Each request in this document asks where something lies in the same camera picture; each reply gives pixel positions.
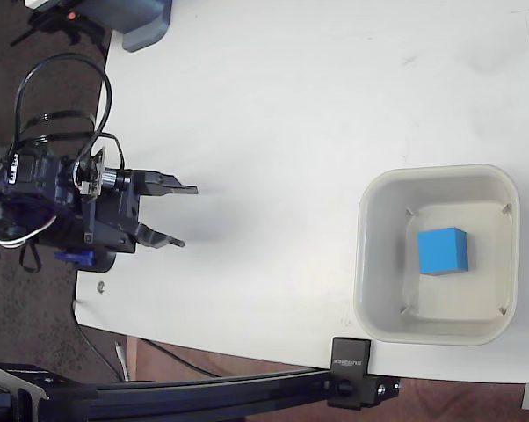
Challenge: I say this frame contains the black flat servo cable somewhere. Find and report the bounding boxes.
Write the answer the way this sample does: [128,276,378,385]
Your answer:
[16,110,97,149]

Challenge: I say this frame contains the black tripod with red light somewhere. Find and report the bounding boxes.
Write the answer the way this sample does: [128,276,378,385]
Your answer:
[9,0,112,50]

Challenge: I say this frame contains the black aluminium rail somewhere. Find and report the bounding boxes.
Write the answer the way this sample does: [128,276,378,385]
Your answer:
[0,360,336,422]

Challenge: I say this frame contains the white wires on arm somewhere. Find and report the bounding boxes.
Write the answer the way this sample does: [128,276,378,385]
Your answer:
[0,215,58,248]

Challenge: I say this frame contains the gray stand base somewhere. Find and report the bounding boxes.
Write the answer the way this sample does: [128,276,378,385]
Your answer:
[77,0,174,54]

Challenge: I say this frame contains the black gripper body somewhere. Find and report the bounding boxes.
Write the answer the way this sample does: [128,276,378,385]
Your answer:
[80,167,144,255]

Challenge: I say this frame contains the black table clamp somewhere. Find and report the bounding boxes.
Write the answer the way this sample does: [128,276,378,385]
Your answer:
[327,337,402,411]

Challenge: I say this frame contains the blue base clamp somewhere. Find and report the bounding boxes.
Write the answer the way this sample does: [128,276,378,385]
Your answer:
[54,249,95,267]

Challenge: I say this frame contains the blue cube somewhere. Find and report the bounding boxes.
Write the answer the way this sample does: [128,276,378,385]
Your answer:
[417,226,470,277]

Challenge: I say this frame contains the white square plastic bin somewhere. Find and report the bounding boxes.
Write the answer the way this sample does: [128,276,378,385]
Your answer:
[353,163,522,347]

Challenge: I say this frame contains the thin black floor cable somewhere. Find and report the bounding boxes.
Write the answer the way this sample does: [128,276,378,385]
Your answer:
[72,300,121,382]
[137,338,225,379]

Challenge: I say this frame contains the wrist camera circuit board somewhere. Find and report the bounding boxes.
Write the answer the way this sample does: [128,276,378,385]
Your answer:
[73,146,133,197]

